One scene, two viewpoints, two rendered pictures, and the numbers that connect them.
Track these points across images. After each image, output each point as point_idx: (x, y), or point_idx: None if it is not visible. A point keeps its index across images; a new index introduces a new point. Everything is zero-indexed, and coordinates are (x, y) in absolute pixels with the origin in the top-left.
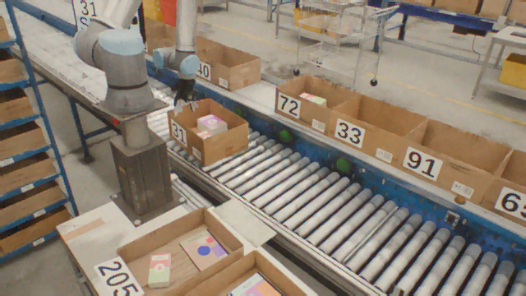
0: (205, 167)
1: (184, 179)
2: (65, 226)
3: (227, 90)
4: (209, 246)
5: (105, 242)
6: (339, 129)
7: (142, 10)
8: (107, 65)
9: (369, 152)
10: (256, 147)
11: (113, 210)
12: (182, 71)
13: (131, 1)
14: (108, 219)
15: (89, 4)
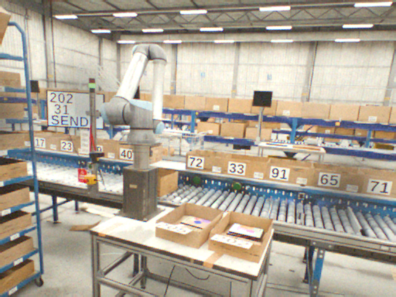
0: (160, 197)
1: None
2: (97, 228)
3: None
4: (199, 220)
5: (133, 230)
6: (230, 168)
7: None
8: (137, 115)
9: (249, 176)
10: (181, 188)
11: (122, 219)
12: (157, 131)
13: (134, 89)
14: (124, 222)
15: (62, 106)
